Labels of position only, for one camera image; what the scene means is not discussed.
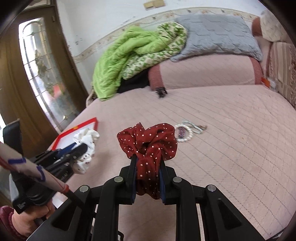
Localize brown metal hair clip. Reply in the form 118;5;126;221
198;126;207;131

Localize beige wall switch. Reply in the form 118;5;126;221
144;0;166;10

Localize person's left hand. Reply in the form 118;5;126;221
11;200;55;237

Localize pale green bead bracelet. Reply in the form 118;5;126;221
181;120;204;135

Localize brown wooden door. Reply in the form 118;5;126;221
1;1;87;158

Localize red polka dot scrunchie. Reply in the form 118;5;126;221
117;123;178;200

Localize black strap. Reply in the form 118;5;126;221
2;119;24;156

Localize white pearl bracelet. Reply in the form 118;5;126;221
174;123;194;143

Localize green quilt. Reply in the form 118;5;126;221
92;22;187;100

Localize red shallow tray box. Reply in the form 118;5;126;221
49;118;98;151

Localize pink quilted bedspread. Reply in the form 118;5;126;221
68;85;295;239

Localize black claw hair clip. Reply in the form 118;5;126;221
155;87;168;98

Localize grey quilted pillow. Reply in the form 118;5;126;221
171;14;263;62

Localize pink bolster pillow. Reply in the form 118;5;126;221
148;54;263;90

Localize white patterned scrunchie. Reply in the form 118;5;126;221
72;128;100;175

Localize striped folded blankets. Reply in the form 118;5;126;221
251;10;295;107

